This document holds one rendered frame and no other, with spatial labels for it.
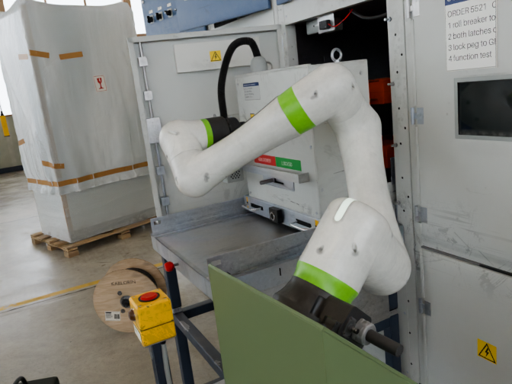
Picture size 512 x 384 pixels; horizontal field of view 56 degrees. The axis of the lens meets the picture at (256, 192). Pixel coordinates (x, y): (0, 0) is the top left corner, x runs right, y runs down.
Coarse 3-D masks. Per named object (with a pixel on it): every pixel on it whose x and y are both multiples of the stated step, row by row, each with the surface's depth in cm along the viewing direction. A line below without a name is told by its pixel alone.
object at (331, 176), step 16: (304, 64) 140; (320, 64) 141; (352, 64) 146; (368, 96) 151; (320, 128) 144; (320, 144) 145; (336, 144) 148; (320, 160) 146; (336, 160) 149; (320, 176) 147; (336, 176) 149; (320, 192) 147; (336, 192) 150; (320, 208) 148
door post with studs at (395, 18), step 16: (400, 0) 140; (400, 16) 141; (400, 32) 142; (400, 48) 143; (400, 64) 145; (400, 80) 146; (400, 96) 147; (400, 112) 149; (400, 128) 150; (400, 144) 151; (400, 160) 153; (400, 176) 154; (400, 192) 156; (400, 208) 158; (416, 320) 162; (416, 336) 163; (416, 352) 165; (416, 368) 167
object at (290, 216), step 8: (256, 200) 184; (264, 200) 180; (264, 208) 179; (280, 208) 168; (288, 208) 166; (264, 216) 181; (288, 216) 165; (296, 216) 160; (304, 216) 155; (312, 216) 152; (288, 224) 166; (296, 224) 161; (304, 224) 156
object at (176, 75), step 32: (192, 32) 188; (224, 32) 191; (256, 32) 198; (160, 64) 189; (192, 64) 190; (160, 96) 192; (192, 96) 195; (160, 128) 191; (160, 160) 196; (160, 192) 199; (224, 192) 206
